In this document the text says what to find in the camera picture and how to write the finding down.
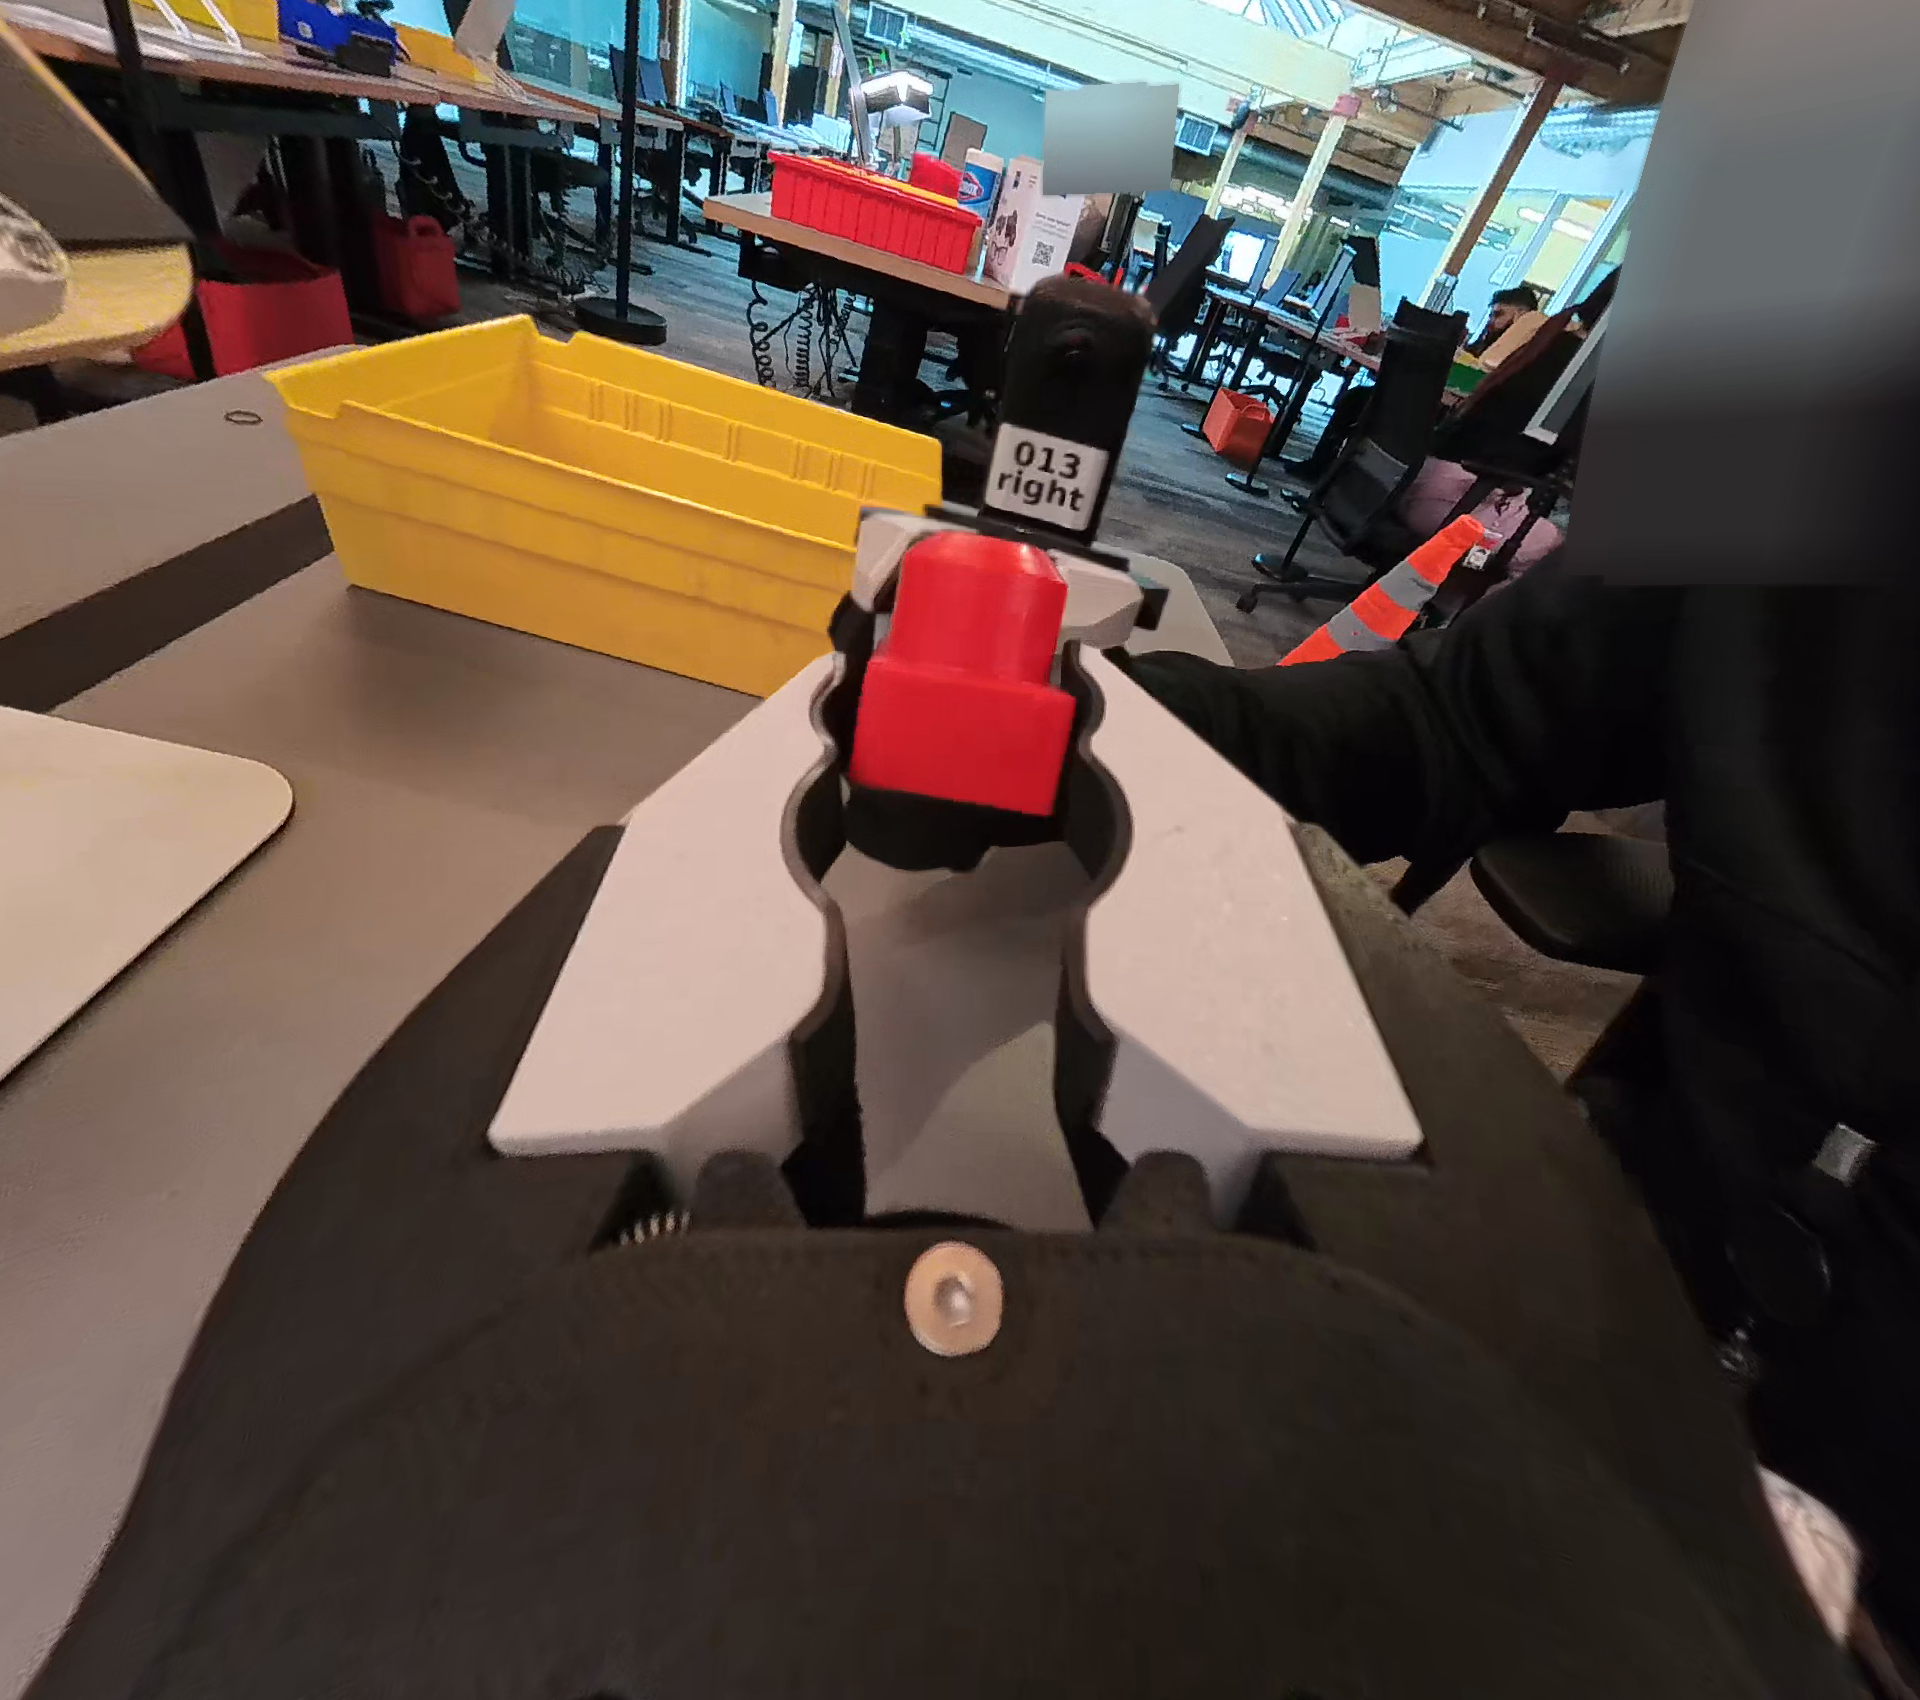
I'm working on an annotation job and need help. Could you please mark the red toy block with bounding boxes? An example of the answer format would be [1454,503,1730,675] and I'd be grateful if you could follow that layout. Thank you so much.
[846,532,1081,819]

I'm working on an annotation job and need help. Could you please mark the yellow plastic bin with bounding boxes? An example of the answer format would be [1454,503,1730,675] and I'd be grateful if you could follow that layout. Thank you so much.
[266,315,944,700]

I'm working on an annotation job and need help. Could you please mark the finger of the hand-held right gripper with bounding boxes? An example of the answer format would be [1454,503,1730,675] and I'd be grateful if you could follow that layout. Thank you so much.
[848,507,966,613]
[1047,542,1147,651]

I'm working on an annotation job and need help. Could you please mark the orange traffic cone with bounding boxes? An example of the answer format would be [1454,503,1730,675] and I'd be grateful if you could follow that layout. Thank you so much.
[1278,513,1489,670]

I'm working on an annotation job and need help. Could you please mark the small blue bin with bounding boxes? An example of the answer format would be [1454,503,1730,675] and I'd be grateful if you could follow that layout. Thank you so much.
[262,0,401,67]

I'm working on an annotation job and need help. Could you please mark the white desk lamp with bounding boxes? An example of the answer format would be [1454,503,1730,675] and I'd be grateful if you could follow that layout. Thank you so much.
[846,67,941,171]

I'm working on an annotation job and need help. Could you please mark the person's right forearm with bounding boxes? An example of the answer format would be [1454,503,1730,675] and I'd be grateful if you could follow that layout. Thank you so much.
[1117,574,1699,870]

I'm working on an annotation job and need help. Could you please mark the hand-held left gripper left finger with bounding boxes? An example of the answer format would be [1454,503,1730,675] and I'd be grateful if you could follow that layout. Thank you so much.
[487,653,869,1230]

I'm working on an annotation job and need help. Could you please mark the wooden work table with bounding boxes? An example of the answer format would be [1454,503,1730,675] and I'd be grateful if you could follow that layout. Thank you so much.
[703,191,1039,309]

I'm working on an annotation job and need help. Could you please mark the black floor stand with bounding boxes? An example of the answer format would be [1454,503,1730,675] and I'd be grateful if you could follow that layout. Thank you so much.
[577,0,672,350]

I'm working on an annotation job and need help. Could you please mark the black office chair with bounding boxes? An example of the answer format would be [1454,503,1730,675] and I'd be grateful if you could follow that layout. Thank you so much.
[1237,303,1481,622]

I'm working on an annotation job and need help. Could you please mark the red floor bin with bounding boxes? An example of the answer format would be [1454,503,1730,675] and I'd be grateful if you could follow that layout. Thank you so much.
[1201,385,1278,469]

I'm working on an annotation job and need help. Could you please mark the red tray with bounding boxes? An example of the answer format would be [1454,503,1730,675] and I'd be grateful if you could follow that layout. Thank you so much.
[764,152,984,277]

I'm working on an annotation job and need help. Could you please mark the white printed box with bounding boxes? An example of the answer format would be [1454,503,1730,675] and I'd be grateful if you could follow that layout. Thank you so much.
[983,153,1105,296]

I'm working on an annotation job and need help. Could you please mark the white stand base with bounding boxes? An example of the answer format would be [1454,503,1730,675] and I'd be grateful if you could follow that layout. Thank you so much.
[0,701,296,1083]

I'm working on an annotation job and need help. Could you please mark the black coiled cable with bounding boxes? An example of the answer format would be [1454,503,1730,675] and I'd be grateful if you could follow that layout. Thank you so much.
[744,281,842,397]

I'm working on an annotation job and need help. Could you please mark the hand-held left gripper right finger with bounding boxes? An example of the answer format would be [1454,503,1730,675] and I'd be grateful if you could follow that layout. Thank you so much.
[1054,646,1429,1230]

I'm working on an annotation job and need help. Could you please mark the long wooden table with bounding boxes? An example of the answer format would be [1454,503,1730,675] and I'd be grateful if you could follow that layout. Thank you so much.
[0,3,603,141]

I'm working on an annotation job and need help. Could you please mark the small yellow bin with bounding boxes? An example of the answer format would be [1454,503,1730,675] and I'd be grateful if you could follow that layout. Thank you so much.
[121,0,289,51]

